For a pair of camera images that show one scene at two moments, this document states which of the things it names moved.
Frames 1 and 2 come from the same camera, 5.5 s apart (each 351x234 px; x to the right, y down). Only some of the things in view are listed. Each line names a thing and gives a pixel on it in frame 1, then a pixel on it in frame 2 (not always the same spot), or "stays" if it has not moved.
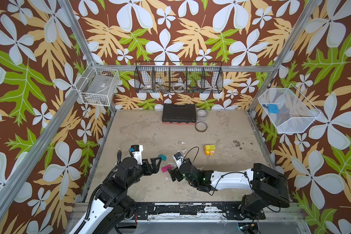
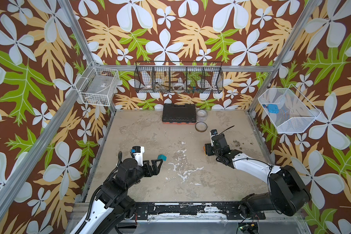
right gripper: (177, 173) → (212, 147)
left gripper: (155, 168) stays
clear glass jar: (202, 115) stays
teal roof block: (163, 157) stays
